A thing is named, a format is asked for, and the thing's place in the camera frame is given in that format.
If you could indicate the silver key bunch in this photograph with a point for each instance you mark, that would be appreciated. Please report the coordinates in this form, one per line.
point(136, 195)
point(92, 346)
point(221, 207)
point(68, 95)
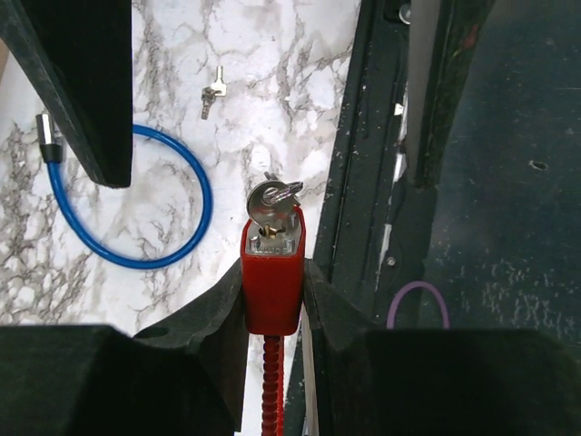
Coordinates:
point(211, 92)
point(270, 204)

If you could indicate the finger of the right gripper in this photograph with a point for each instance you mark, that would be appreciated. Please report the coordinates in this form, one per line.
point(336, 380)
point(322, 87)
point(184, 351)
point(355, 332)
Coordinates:
point(78, 57)
point(443, 36)

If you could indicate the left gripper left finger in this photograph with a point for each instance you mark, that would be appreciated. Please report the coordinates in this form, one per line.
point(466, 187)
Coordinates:
point(184, 375)

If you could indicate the red cable lock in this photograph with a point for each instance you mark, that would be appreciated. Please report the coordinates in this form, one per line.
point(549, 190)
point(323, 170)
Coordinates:
point(271, 283)

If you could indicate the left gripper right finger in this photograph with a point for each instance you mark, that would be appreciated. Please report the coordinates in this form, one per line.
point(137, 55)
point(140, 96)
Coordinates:
point(364, 379)

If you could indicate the blue cable lock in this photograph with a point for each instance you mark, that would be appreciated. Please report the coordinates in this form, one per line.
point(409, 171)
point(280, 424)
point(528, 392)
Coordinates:
point(166, 214)

